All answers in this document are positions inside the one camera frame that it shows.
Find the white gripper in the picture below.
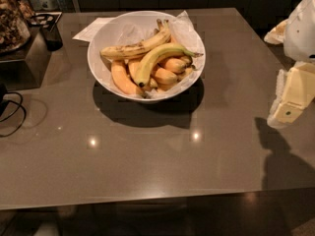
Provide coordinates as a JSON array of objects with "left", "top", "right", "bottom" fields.
[{"left": 264, "top": 0, "right": 315, "bottom": 129}]

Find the greenish yellow banana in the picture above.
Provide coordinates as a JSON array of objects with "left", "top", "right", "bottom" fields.
[{"left": 133, "top": 43, "right": 202, "bottom": 88}]

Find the small orange banana upper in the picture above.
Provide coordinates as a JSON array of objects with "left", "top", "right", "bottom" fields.
[{"left": 159, "top": 58, "right": 186, "bottom": 74}]

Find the small orange banana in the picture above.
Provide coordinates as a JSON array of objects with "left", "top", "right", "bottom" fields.
[
  {"left": 152, "top": 66, "right": 177, "bottom": 85},
  {"left": 159, "top": 58, "right": 186, "bottom": 74}
]

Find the small orange banana lower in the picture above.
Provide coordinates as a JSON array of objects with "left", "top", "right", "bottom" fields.
[{"left": 152, "top": 66, "right": 177, "bottom": 85}]

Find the spotted yellow banana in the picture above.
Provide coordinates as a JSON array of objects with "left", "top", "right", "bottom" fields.
[{"left": 100, "top": 19, "right": 171, "bottom": 60}]

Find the orange banana middle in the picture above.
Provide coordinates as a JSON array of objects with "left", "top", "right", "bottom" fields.
[{"left": 128, "top": 59, "right": 158, "bottom": 91}]

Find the white ceramic bowl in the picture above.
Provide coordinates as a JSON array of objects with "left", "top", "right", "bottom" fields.
[{"left": 88, "top": 18, "right": 192, "bottom": 95}]

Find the orange banana left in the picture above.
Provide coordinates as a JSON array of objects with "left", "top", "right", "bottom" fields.
[{"left": 111, "top": 60, "right": 145, "bottom": 97}]

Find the white paper sheet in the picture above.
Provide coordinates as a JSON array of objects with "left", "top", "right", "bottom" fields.
[{"left": 73, "top": 18, "right": 111, "bottom": 42}]

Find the black cup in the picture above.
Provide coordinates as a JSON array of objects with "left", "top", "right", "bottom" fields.
[{"left": 31, "top": 13, "right": 63, "bottom": 51}]

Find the dark box stand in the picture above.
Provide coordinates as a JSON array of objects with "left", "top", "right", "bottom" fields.
[{"left": 0, "top": 28, "right": 51, "bottom": 90}]

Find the glass jar with snacks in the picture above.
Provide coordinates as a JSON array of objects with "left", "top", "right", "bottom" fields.
[{"left": 0, "top": 0, "right": 31, "bottom": 54}]

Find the black cable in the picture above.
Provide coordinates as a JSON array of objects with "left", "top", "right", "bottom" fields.
[{"left": 0, "top": 91, "right": 28, "bottom": 139}]

